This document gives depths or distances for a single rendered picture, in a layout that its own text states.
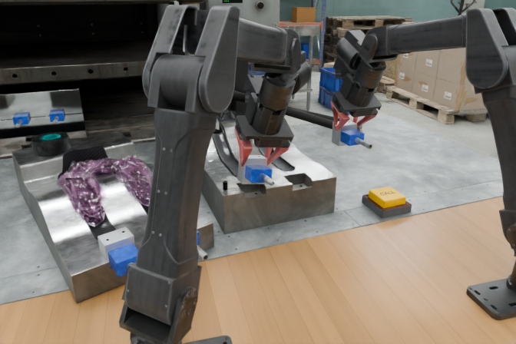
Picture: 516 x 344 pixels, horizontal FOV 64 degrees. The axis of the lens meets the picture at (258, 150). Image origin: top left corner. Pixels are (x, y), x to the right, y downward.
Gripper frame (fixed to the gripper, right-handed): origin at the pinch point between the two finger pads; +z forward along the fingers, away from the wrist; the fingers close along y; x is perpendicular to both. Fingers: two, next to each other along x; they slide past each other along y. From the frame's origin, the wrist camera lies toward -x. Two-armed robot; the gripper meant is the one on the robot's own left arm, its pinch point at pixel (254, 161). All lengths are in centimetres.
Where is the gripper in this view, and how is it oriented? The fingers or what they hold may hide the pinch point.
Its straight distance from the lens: 84.0
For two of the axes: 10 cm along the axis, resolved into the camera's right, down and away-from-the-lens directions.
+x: 2.7, 6.5, -7.2
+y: -9.3, -0.1, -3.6
